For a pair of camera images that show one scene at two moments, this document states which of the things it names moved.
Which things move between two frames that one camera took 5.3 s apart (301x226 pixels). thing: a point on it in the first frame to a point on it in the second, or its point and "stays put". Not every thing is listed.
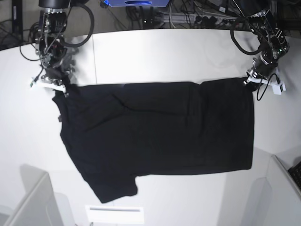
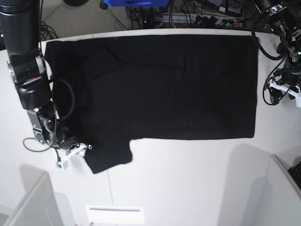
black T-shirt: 116,132 to 149,87
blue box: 137,3 stays put
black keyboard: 295,172 stays put
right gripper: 261,70 to 289,80
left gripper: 55,75 to 64,139
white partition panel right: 275,200 stays put
